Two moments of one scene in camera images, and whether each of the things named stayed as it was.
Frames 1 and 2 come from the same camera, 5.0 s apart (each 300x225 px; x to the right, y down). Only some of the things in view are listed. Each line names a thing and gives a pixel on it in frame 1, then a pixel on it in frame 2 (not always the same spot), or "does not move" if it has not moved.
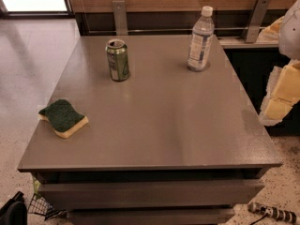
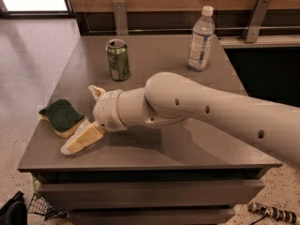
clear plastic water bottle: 201,44 does not move
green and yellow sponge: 62,118 does not move
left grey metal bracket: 120,17 does not move
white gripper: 291,35 to 107,111
